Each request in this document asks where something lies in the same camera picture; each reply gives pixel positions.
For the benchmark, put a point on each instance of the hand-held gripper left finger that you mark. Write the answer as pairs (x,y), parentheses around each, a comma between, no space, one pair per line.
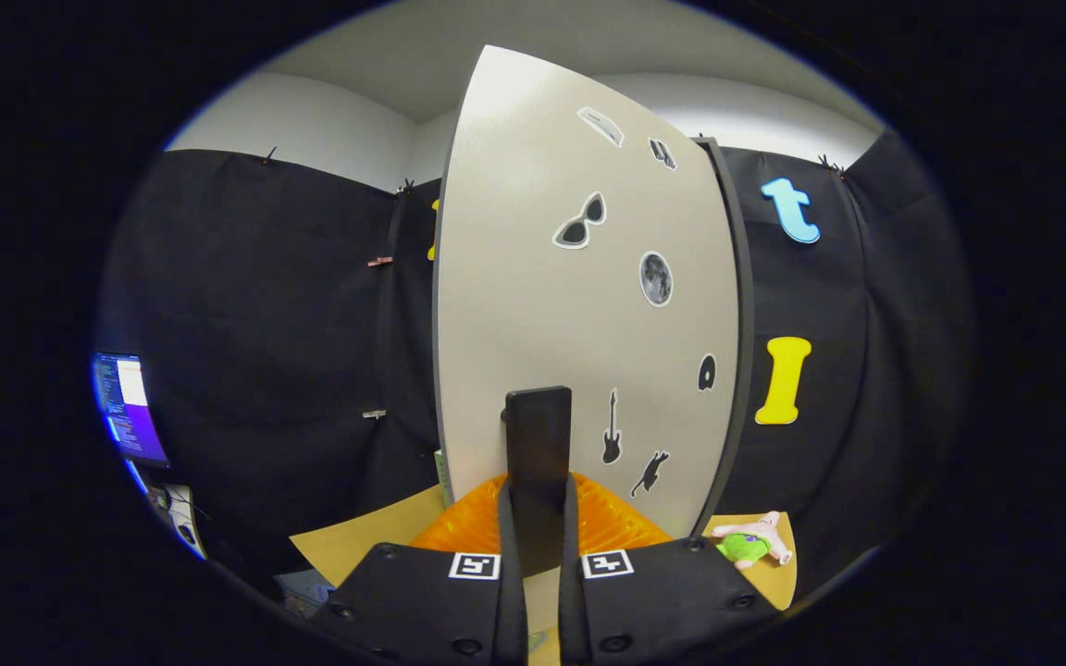
(403,601)

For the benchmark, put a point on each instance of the beige cabinet door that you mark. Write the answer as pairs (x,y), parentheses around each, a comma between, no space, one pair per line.
(533,277)

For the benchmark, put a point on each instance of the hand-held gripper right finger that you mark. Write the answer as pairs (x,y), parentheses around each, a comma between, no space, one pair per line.
(672,601)

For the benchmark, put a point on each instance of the grey cabinet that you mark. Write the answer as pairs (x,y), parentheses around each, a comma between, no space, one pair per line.
(744,324)

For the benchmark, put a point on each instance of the computer monitor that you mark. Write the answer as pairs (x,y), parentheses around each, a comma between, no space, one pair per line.
(130,407)

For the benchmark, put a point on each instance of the black backdrop cloth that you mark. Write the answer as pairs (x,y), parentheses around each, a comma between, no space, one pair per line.
(265,324)

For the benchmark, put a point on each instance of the pink and green plush toy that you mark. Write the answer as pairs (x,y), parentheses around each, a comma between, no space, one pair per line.
(746,546)

